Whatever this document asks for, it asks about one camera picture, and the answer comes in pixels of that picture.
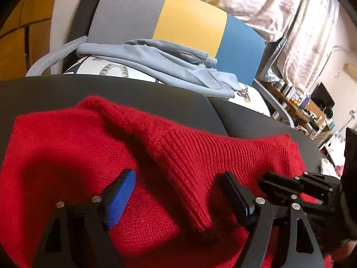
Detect white printed seat cushion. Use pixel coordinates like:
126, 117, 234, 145
63, 56, 272, 118

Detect beige patterned curtain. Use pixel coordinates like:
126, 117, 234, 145
258, 0, 342, 90

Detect white pink fabric pile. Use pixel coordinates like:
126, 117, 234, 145
319, 134, 345, 179

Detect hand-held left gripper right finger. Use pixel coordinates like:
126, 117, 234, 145
220, 171, 325, 268

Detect red knitted sweater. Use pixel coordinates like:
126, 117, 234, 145
0, 95, 335, 268

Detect person's right hand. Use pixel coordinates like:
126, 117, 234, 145
333, 240, 357, 268

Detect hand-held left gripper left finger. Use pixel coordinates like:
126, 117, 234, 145
33, 168, 137, 268

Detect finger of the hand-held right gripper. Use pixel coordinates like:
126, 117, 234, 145
295, 171, 341, 201
259, 172, 304, 205

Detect cluttered wooden shelf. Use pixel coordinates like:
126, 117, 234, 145
262, 80, 339, 140

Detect black monitor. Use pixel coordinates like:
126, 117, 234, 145
310, 82, 335, 109

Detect grey yellow blue office chair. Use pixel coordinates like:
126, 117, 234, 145
25, 0, 296, 129

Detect wooden wardrobe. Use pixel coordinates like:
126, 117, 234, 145
0, 0, 60, 81

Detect light blue hoodie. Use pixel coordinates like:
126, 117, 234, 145
76, 38, 240, 99

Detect dark grey rolled mat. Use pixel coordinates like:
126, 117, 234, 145
67, 0, 115, 44

